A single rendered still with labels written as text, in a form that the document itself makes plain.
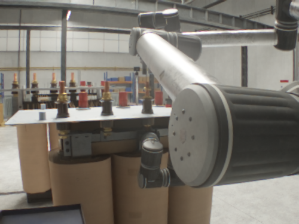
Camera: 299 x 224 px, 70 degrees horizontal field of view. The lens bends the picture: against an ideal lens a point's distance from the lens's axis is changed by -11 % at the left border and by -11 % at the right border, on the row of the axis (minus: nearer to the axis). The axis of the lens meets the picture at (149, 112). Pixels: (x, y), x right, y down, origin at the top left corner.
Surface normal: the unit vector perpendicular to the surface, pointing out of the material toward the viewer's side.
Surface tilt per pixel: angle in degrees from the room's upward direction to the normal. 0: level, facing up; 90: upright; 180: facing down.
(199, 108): 82
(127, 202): 90
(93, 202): 90
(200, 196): 90
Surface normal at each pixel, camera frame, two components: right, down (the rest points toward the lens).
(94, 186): 0.46, 0.09
